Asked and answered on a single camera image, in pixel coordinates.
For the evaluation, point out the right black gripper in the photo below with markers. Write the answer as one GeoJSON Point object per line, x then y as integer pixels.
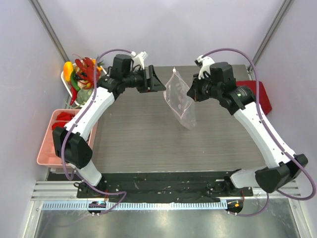
{"type": "Point", "coordinates": [197, 89]}

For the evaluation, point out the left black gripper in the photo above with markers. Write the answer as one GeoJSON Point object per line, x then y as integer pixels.
{"type": "Point", "coordinates": [155, 84]}

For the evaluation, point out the clear zip top bag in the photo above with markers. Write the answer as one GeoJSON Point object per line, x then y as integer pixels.
{"type": "Point", "coordinates": [182, 106]}

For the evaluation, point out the red plastic lobster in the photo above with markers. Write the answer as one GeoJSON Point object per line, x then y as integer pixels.
{"type": "Point", "coordinates": [85, 68]}

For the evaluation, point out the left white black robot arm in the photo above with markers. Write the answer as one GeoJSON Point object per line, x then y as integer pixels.
{"type": "Point", "coordinates": [106, 91]}

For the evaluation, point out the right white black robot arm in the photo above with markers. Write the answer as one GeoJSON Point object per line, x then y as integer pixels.
{"type": "Point", "coordinates": [217, 81]}

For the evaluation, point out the white plastic basket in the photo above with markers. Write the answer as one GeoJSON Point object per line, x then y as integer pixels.
{"type": "Point", "coordinates": [68, 86]}

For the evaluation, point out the red folded cloth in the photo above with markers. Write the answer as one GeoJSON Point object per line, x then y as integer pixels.
{"type": "Point", "coordinates": [264, 100]}

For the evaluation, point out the green toy pumpkin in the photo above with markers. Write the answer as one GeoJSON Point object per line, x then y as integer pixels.
{"type": "Point", "coordinates": [83, 95]}

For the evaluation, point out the beige toy garlic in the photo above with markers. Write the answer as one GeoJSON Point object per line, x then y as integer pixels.
{"type": "Point", "coordinates": [81, 85]}

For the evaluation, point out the black toy grapes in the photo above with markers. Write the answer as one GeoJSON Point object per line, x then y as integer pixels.
{"type": "Point", "coordinates": [77, 77]}

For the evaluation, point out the green toy chili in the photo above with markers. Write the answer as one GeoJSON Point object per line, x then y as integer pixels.
{"type": "Point", "coordinates": [74, 82]}

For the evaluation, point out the red toy chili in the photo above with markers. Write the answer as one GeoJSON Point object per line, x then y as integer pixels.
{"type": "Point", "coordinates": [74, 95]}

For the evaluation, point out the yellow orange toy pepper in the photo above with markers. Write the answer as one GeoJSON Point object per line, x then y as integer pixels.
{"type": "Point", "coordinates": [67, 70]}

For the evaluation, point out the red felt pieces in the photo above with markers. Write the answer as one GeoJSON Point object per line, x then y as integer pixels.
{"type": "Point", "coordinates": [62, 119]}

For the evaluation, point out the pink compartment tray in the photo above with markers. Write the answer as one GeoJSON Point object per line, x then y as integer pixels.
{"type": "Point", "coordinates": [47, 146]}

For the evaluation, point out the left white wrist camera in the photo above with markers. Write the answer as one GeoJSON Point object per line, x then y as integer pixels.
{"type": "Point", "coordinates": [139, 59]}

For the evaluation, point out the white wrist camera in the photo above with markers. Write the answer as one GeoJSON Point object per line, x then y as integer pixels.
{"type": "Point", "coordinates": [204, 63]}
{"type": "Point", "coordinates": [139, 59]}

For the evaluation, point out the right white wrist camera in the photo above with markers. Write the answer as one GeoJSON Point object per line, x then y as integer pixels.
{"type": "Point", "coordinates": [204, 63]}

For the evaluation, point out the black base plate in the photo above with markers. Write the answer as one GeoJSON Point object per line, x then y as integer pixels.
{"type": "Point", "coordinates": [173, 187]}

